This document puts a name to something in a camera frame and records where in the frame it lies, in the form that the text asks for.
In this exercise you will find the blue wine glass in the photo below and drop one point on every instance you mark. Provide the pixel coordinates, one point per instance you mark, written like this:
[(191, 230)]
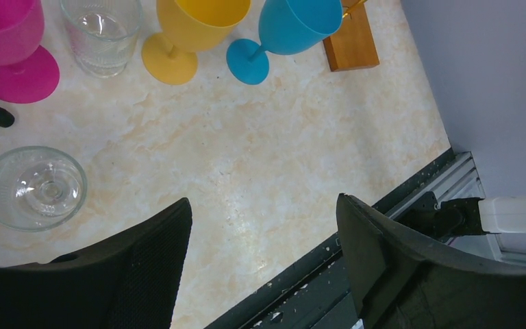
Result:
[(286, 27)]

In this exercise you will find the gold wine glass rack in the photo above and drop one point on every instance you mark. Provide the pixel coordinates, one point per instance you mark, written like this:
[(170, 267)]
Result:
[(352, 46)]

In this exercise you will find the clear wine glass front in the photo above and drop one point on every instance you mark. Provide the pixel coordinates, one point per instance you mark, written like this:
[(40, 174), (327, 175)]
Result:
[(102, 34)]

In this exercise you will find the yellow wine glass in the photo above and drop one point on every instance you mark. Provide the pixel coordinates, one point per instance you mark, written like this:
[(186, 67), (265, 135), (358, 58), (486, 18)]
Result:
[(188, 27)]

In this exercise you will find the pink wine glass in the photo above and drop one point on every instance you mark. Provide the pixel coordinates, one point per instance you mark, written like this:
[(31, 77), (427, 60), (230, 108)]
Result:
[(28, 72)]

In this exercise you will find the clear wine glass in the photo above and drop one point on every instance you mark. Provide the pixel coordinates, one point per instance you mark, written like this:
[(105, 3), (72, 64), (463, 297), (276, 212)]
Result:
[(40, 188), (102, 34)]

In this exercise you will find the aluminium frame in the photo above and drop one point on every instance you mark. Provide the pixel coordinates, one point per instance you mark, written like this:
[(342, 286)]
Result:
[(452, 176)]

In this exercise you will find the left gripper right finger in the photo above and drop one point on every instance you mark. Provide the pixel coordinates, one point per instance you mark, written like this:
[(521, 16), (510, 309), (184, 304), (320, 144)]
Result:
[(402, 275)]

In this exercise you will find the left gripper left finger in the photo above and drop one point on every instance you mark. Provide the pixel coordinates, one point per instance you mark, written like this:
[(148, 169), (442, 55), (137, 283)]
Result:
[(129, 280)]

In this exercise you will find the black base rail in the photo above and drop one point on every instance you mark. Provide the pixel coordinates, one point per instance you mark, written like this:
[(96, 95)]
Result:
[(298, 297)]

